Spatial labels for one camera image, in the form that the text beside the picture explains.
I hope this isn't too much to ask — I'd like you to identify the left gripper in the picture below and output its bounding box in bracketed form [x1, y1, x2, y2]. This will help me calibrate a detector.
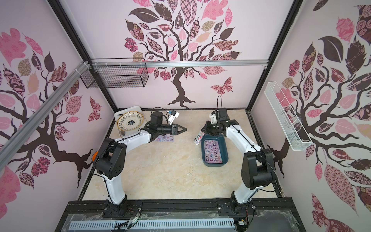
[157, 123, 186, 135]

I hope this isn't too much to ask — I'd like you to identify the remaining sticker sheet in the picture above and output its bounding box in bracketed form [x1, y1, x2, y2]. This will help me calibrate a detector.
[193, 131, 205, 145]

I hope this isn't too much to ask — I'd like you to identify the teal plastic storage box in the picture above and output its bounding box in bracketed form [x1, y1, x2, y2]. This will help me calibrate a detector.
[201, 135, 229, 167]

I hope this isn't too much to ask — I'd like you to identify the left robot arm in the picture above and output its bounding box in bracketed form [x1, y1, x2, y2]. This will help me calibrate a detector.
[92, 110, 186, 209]

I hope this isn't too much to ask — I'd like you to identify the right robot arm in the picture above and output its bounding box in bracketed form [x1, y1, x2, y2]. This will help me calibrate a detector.
[202, 108, 275, 205]

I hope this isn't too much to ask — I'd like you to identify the patterned ceramic plate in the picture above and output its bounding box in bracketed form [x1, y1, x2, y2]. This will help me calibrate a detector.
[117, 111, 145, 131]

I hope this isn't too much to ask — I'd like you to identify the white square tray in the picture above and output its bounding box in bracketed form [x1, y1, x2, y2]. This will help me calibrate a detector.
[114, 105, 147, 138]

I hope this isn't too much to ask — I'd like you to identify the metal spoon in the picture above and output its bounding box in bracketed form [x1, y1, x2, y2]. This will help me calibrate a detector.
[119, 130, 126, 138]

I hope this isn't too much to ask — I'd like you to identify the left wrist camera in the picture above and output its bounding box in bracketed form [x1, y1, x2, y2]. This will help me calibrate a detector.
[168, 110, 179, 125]

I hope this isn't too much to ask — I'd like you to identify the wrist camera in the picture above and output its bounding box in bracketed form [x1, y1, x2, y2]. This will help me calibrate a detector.
[209, 113, 217, 125]
[168, 110, 179, 125]

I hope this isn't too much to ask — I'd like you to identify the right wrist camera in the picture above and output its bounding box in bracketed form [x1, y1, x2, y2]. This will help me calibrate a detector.
[209, 113, 217, 125]

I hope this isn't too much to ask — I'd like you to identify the aluminium rail back wall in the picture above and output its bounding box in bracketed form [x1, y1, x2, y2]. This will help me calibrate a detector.
[92, 60, 269, 68]

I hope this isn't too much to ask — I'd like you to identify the aluminium rail wall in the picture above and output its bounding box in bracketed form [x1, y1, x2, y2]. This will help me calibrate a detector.
[92, 60, 269, 68]
[1, 61, 90, 169]

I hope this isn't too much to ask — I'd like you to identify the black wire basket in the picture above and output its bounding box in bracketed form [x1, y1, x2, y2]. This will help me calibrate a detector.
[80, 60, 149, 89]

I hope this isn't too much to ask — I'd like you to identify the white wire basket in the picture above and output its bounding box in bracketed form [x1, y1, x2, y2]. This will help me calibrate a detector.
[264, 82, 314, 151]

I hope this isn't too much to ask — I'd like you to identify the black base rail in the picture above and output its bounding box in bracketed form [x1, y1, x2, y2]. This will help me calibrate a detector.
[55, 198, 306, 232]

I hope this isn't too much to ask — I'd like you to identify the white slotted cable duct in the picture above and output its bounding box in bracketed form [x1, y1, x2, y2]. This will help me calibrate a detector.
[67, 218, 236, 232]

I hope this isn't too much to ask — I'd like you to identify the aluminium rail left wall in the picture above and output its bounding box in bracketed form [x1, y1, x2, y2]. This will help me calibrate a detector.
[1, 61, 90, 169]

